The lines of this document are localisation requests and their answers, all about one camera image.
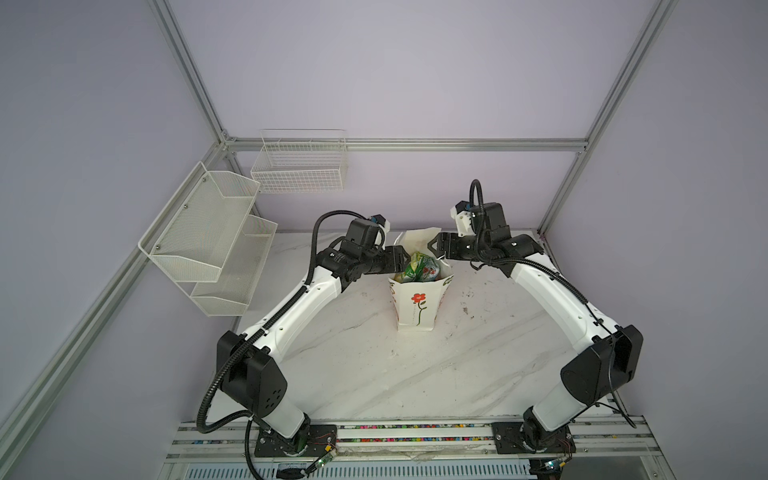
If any aluminium cage frame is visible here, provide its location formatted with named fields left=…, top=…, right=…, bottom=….
left=0, top=0, right=679, bottom=457

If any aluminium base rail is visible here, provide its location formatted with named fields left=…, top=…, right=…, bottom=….
left=159, top=414, right=675, bottom=479

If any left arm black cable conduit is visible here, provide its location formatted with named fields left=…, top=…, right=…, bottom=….
left=195, top=209, right=373, bottom=435

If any white mesh wall basket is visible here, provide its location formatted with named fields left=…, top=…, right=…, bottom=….
left=138, top=164, right=277, bottom=317

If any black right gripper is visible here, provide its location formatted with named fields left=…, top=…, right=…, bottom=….
left=424, top=232, right=486, bottom=260

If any white wire wall basket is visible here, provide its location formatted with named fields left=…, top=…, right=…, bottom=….
left=251, top=129, right=348, bottom=194

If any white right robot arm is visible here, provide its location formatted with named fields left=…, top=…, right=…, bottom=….
left=427, top=233, right=643, bottom=452

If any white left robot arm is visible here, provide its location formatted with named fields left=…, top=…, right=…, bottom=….
left=213, top=245, right=411, bottom=438

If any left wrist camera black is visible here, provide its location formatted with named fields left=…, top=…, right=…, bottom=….
left=345, top=215, right=390, bottom=249

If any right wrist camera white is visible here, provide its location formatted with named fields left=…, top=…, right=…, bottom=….
left=450, top=201, right=475, bottom=237

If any white floral paper bag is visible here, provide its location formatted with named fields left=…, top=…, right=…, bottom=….
left=388, top=227, right=453, bottom=332

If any green Fox's spring tea bag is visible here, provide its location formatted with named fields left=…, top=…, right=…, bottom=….
left=393, top=252, right=441, bottom=283

